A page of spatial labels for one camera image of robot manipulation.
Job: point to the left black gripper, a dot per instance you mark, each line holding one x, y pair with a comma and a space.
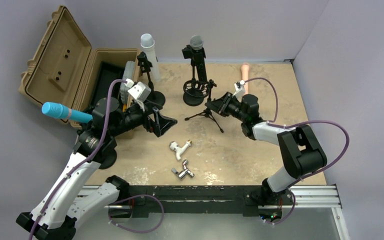
163, 122

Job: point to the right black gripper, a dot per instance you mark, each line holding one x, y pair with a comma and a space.
220, 106

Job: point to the black tripod shock-mount stand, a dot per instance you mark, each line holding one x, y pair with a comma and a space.
208, 109

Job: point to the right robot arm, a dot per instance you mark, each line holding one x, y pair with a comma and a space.
300, 149

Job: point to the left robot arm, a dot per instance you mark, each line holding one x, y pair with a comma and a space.
58, 216

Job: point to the pink microphone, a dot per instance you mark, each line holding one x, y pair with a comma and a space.
245, 68

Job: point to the black microphone silver grille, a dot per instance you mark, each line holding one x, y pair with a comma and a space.
196, 43

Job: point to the white microphone grey head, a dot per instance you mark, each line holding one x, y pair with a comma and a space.
147, 43

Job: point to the blue microphone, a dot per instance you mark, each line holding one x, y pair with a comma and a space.
62, 112

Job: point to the white plastic tap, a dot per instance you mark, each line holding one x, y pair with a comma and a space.
179, 150

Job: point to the grey device in case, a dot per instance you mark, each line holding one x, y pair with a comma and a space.
125, 86

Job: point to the chrome metal faucet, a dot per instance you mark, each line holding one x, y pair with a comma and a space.
184, 172

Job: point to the tan plastic hard case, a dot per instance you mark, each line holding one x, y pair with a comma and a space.
66, 69

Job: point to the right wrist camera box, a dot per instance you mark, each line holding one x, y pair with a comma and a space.
239, 89

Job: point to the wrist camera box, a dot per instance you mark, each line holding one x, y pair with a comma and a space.
239, 89
139, 92

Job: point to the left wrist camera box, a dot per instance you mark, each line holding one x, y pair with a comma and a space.
139, 92

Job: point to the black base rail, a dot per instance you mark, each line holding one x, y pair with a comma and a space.
142, 200

